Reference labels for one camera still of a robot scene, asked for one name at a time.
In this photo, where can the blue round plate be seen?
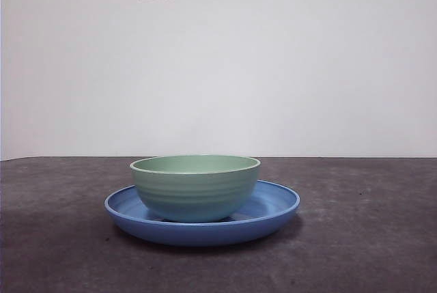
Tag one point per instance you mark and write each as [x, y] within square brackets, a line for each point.
[201, 235]

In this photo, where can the green ribbed bowl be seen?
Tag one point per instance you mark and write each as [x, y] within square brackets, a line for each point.
[194, 190]

